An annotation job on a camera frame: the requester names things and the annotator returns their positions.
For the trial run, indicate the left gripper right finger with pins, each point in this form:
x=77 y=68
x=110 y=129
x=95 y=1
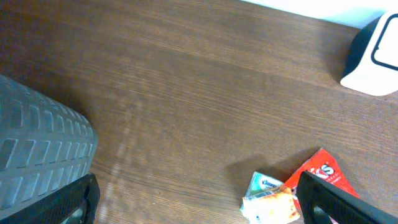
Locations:
x=322 y=202

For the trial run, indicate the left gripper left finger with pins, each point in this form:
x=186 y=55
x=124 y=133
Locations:
x=74 y=203

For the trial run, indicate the red snack bag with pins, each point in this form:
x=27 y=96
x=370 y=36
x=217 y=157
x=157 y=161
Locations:
x=324 y=166

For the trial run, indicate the orange small tissue pack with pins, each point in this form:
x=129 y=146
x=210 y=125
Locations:
x=272 y=206

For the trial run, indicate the green tissue pack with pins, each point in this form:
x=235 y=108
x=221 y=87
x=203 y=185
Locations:
x=260 y=182

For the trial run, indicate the grey plastic mesh basket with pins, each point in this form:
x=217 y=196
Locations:
x=45 y=146

